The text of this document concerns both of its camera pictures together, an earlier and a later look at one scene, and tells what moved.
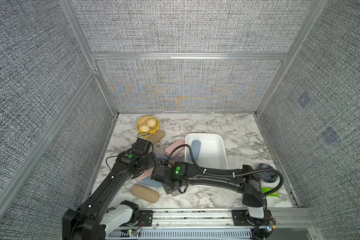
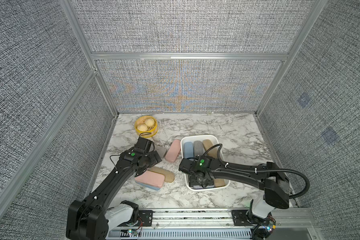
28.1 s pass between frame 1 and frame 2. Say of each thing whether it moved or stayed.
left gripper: stayed
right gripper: moved
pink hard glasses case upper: stayed
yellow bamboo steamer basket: stayed
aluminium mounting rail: stayed
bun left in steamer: stayed
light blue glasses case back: moved
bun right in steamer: stayed
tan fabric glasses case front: moved
